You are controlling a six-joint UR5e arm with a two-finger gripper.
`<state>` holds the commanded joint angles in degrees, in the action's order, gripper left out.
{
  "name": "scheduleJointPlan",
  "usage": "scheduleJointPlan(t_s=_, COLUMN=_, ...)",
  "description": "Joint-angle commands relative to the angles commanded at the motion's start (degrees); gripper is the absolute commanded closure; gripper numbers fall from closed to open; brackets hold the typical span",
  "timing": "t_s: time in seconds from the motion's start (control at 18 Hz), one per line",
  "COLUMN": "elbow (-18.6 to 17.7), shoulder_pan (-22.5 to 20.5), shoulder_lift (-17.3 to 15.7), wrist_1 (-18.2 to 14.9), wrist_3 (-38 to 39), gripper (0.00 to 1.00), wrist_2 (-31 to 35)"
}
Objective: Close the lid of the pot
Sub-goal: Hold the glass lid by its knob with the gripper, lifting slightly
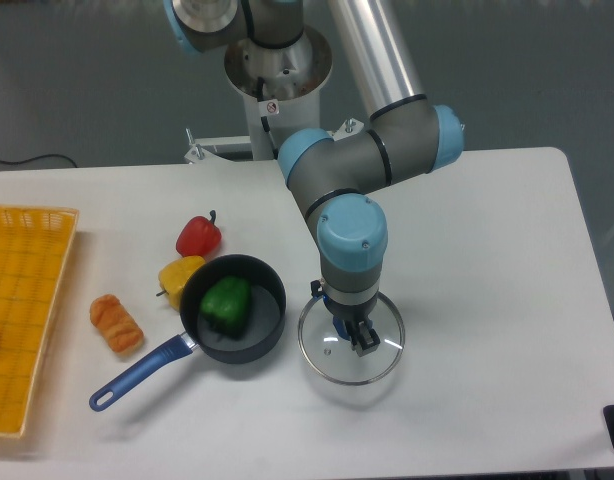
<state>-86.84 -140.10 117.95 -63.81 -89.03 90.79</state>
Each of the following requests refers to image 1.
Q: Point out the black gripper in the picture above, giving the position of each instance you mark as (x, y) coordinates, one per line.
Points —
(352, 307)

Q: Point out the glass pot lid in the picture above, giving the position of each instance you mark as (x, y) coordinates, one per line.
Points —
(325, 343)

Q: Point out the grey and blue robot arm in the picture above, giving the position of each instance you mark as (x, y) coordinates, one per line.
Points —
(331, 181)

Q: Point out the green bell pepper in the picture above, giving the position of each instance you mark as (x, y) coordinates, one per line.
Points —
(226, 305)

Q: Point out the red bell pepper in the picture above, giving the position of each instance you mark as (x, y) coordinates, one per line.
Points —
(199, 237)

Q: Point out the yellow bell pepper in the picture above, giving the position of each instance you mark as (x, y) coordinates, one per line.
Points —
(175, 275)

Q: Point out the orange bread roll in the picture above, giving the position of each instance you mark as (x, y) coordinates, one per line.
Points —
(115, 324)

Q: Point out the yellow woven basket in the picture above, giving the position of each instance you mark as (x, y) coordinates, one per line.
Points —
(35, 244)

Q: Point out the dark pot with blue handle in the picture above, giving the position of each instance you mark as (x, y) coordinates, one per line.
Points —
(264, 327)

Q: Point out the white mounting bracket right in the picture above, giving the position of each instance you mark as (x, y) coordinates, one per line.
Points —
(348, 128)

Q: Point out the white mounting bracket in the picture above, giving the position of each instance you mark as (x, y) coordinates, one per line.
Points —
(231, 148)
(348, 128)

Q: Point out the white mounting bracket left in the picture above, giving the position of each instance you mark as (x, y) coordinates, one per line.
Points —
(231, 148)

